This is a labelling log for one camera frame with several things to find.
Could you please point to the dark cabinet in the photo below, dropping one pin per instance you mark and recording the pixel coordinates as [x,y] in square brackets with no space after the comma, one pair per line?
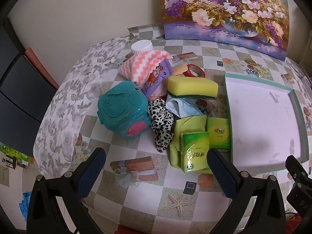
[19,97]

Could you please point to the purple cartoon tissue packet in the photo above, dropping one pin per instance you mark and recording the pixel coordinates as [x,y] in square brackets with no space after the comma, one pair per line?
[156,78]

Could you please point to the pink board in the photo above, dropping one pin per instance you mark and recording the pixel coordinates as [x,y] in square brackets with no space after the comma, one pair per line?
[39,65]

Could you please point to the white capped bottle green label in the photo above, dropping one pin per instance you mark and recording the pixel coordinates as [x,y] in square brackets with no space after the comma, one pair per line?
[141,45]

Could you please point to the floral painting canvas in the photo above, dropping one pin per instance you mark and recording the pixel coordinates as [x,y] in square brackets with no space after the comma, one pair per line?
[219,9]

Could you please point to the red tape roll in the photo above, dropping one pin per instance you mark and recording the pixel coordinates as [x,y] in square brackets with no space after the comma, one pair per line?
[189,68]

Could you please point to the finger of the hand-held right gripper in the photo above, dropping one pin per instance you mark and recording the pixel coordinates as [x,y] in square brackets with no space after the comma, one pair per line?
[296,168]

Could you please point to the blue face mask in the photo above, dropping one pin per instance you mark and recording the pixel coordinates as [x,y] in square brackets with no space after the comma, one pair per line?
[187,107]

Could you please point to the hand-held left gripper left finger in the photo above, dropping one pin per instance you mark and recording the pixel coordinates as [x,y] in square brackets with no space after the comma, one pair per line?
[91,173]

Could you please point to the teal box tray white inside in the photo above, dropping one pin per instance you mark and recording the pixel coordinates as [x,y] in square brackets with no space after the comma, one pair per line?
[263,117]

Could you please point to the pink white zigzag cloth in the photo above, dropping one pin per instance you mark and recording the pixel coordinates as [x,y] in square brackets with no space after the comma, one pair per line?
[141,65]

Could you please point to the leopard print scrunchie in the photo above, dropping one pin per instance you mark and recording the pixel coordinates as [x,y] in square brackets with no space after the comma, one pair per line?
[160,119]

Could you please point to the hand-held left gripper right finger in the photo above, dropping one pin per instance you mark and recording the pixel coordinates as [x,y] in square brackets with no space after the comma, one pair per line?
[221,173]

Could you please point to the blue plastic bag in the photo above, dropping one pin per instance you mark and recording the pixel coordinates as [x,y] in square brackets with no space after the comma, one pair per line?
[27,203]

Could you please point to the checkered printed tablecloth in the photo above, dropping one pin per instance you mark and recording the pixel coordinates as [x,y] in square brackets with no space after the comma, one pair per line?
[136,192]

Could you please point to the green tissue packet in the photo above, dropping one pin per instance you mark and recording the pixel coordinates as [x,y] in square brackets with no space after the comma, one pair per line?
[218,131]
[195,151]

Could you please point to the teal plastic toy box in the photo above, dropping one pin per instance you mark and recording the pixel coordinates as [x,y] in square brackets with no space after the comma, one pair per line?
[121,107]

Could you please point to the green printed sheet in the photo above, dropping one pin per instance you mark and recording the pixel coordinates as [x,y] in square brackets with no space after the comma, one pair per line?
[24,159]

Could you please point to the lime green cloth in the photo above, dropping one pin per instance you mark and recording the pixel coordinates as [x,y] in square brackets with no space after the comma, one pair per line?
[190,124]

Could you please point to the grey leaf print cloth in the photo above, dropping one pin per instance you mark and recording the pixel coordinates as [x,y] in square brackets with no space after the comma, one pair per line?
[63,102]

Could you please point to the yellow sponge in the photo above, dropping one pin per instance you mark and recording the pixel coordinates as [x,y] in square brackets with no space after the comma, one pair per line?
[192,85]

